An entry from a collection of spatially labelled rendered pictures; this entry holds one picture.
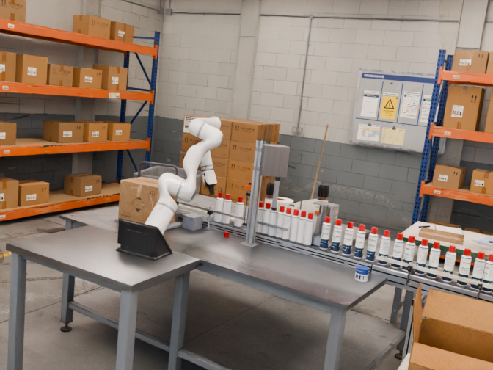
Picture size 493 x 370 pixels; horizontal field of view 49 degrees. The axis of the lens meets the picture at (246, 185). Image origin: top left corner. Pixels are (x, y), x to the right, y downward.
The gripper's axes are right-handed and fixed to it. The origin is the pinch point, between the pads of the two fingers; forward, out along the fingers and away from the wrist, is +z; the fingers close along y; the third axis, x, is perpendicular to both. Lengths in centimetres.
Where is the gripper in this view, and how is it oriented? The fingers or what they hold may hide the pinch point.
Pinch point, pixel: (211, 191)
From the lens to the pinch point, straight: 380.9
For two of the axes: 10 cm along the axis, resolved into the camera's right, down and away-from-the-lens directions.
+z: 1.9, 9.8, -0.2
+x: -8.2, 1.7, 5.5
